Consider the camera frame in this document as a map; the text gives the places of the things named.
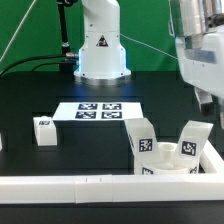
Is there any thin white rod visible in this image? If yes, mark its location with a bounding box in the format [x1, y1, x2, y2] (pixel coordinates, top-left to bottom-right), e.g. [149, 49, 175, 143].
[0, 0, 38, 63]

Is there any white block at left edge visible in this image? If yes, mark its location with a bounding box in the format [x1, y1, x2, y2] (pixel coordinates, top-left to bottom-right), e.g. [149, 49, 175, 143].
[0, 133, 2, 151]

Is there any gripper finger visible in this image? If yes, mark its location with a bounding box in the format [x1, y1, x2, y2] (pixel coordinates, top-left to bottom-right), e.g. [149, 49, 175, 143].
[194, 87, 214, 116]
[218, 98, 224, 130]

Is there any white L-shaped fence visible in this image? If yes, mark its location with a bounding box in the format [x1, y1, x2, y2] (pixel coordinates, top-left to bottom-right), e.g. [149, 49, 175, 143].
[0, 143, 224, 204]

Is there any black cable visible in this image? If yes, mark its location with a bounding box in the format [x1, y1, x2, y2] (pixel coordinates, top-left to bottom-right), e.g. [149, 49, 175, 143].
[0, 54, 79, 78]

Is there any white marker tag sheet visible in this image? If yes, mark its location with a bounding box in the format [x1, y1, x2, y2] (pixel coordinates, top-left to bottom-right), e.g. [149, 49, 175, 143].
[53, 102, 143, 121]

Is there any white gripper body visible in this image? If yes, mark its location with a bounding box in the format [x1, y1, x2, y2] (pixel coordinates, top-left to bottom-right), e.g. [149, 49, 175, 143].
[175, 26, 224, 99]

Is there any white round stool seat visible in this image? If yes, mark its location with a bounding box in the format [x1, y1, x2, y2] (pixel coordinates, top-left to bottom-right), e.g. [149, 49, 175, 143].
[134, 142, 199, 175]

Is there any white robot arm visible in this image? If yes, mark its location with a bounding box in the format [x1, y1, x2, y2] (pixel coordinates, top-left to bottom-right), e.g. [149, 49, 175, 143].
[74, 0, 224, 128]

